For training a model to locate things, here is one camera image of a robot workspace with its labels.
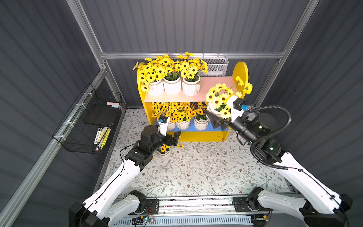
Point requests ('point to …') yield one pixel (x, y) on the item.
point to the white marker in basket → (97, 135)
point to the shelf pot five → (163, 150)
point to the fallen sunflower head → (182, 146)
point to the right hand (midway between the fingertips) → (219, 103)
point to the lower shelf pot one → (165, 109)
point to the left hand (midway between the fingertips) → (171, 128)
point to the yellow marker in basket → (102, 142)
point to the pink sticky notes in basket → (114, 105)
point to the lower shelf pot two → (180, 113)
